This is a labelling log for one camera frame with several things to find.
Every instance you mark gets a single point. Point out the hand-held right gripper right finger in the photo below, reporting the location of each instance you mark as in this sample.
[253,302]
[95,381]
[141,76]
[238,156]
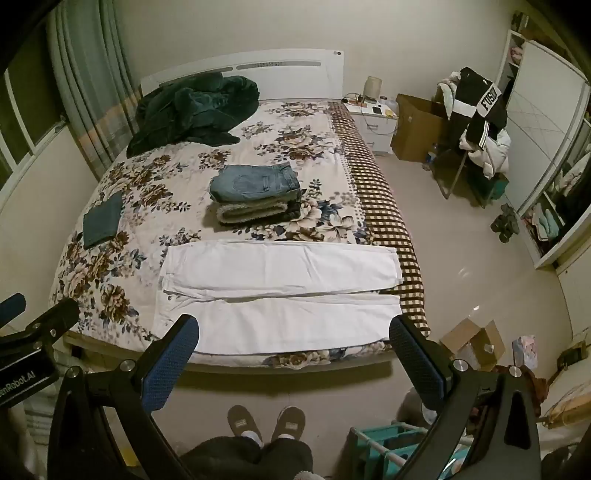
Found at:
[418,364]

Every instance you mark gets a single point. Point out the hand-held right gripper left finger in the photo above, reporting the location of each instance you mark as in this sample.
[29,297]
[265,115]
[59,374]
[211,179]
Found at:
[171,364]

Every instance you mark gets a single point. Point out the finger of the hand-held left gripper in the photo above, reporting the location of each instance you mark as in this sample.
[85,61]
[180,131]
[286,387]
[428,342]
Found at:
[11,305]
[51,323]

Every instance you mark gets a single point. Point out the white pants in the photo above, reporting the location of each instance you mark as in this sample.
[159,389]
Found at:
[277,267]

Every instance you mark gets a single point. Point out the folded fleece-lined pants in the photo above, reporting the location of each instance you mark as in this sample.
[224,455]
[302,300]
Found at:
[251,211]

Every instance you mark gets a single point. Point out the white radiator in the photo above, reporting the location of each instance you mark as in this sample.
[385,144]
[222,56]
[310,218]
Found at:
[37,429]

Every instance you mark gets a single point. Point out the small open cardboard box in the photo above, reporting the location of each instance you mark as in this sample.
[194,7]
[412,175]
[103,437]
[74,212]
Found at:
[471,341]

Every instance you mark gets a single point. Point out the teal rack with white tubes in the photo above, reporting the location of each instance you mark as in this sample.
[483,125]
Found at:
[383,445]

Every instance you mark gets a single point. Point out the person's left slipper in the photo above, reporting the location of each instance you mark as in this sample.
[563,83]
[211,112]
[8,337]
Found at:
[244,422]

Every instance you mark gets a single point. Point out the person's slipper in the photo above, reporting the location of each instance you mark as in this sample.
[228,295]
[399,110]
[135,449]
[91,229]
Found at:
[244,422]
[288,422]

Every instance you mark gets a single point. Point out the pale printed package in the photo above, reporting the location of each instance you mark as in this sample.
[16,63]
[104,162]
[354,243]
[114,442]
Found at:
[524,350]

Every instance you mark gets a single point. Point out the folded dark green cloth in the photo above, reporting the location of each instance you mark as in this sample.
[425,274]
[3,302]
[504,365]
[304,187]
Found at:
[102,220]

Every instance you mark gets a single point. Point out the person's dark trousers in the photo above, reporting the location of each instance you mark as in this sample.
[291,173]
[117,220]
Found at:
[249,461]

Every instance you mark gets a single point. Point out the person's right slipper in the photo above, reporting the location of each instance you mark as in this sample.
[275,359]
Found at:
[288,422]

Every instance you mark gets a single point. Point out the floral bed blanket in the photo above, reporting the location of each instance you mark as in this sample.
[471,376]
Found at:
[138,221]

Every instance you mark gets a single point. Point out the grey plush slipper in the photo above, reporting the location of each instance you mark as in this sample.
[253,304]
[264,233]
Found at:
[510,221]
[498,225]

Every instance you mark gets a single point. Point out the brown checked blanket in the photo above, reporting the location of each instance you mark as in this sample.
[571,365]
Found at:
[378,198]

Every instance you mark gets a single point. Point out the white framed window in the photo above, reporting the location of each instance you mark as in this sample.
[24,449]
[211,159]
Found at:
[27,120]

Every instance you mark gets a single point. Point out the folded blue jeans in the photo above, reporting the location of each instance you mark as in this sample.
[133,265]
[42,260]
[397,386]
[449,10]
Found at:
[254,182]

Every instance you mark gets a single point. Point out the chair with piled clothes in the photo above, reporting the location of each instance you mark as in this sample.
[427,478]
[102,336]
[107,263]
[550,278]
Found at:
[494,157]

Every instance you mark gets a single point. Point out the grey-green curtain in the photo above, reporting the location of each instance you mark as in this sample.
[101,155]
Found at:
[87,92]

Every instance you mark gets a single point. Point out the large brown cardboard box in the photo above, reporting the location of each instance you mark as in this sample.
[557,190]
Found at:
[415,131]

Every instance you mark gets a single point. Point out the white nightstand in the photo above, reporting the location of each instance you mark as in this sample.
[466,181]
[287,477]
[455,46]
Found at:
[376,131]

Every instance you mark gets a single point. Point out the dark green fleece blanket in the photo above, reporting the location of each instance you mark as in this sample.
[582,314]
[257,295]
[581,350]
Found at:
[194,110]

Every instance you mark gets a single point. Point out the white plastic bottle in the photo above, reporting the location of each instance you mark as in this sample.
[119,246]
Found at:
[388,102]

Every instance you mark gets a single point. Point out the black jacket with white stripe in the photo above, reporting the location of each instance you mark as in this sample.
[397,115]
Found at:
[480,106]

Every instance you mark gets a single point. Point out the white wardrobe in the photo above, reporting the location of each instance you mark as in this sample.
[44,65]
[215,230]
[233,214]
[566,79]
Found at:
[545,115]

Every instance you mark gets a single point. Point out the cream table lamp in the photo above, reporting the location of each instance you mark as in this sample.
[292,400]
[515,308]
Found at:
[373,87]

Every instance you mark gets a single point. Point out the white bed headboard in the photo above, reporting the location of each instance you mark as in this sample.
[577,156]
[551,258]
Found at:
[286,69]

